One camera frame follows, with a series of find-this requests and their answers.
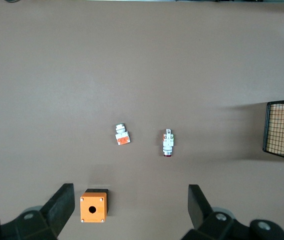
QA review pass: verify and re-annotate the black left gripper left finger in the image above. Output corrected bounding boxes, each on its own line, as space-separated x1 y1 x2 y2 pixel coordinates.
0 183 75 240

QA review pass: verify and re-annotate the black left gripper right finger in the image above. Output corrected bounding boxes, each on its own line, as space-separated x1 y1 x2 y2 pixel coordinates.
181 184 284 240

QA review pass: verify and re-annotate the orange button enclosure box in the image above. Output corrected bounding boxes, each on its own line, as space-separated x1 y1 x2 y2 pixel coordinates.
79 188 109 224

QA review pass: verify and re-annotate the brown table cover sheet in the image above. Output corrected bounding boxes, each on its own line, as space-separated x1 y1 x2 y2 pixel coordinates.
0 0 284 240

